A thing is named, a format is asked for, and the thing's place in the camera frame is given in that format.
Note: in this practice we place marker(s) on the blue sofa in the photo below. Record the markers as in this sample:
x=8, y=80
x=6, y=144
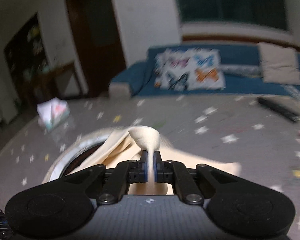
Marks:
x=238, y=61

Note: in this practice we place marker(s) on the butterfly print pillow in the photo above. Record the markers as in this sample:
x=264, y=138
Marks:
x=191, y=69

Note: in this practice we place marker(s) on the black remote control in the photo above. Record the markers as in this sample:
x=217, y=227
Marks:
x=279, y=109

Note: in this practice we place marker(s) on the beige cushion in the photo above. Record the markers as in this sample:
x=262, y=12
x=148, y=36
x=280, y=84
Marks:
x=279, y=64

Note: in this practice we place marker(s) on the dark window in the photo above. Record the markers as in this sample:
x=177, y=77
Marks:
x=268, y=13

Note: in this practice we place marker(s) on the grey star tablecloth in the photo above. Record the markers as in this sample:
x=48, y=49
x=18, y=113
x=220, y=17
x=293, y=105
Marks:
x=224, y=128

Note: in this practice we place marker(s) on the cream sweatshirt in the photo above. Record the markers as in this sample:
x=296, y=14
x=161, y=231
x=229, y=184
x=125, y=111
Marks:
x=127, y=144

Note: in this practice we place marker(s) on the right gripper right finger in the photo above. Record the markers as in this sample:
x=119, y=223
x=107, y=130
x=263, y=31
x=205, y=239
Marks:
x=162, y=173

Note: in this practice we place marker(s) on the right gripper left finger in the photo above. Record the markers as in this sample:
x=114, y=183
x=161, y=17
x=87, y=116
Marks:
x=138, y=169

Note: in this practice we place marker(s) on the tissue box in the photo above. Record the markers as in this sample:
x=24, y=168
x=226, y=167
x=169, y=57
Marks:
x=52, y=113

